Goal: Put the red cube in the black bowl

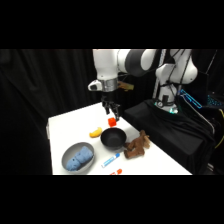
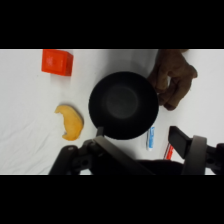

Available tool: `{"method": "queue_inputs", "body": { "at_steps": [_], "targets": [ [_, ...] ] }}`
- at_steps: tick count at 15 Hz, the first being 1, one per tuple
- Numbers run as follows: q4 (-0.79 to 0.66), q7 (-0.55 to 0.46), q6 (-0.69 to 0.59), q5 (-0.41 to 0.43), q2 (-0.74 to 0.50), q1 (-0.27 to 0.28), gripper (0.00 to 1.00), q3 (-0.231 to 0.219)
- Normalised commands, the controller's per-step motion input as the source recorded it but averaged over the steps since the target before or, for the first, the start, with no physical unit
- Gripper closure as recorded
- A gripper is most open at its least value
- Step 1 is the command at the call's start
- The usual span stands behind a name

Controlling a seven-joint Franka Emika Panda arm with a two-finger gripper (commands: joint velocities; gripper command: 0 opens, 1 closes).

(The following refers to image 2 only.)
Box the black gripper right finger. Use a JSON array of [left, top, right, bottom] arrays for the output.
[[167, 125, 224, 176]]

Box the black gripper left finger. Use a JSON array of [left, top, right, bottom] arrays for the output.
[[48, 126, 155, 176]]

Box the red cube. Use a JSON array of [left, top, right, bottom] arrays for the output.
[[41, 49, 75, 77]]

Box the black bowl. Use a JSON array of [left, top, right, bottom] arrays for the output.
[[87, 71, 160, 141]]

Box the blue and white marker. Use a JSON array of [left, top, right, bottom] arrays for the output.
[[146, 125, 157, 152]]

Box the yellow banana toy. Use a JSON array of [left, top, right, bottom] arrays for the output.
[[54, 104, 85, 142]]

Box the brown plush toy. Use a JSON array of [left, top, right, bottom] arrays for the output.
[[146, 49, 199, 112]]

